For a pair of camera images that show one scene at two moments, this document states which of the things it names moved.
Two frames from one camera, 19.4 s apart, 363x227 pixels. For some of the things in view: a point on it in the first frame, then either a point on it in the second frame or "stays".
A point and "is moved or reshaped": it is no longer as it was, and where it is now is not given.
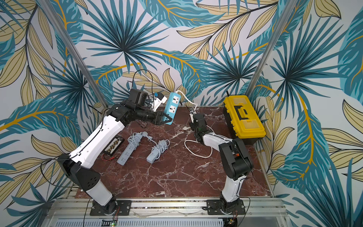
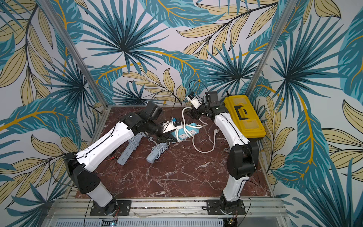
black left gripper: x=158 y=117 → x=165 y=137
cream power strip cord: x=192 y=140 is moved or reshaped
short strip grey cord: x=162 y=146 stays
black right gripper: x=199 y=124 → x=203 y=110
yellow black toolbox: x=244 y=120 stays
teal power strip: x=172 y=106 → x=184 y=133
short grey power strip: x=155 y=152 stays
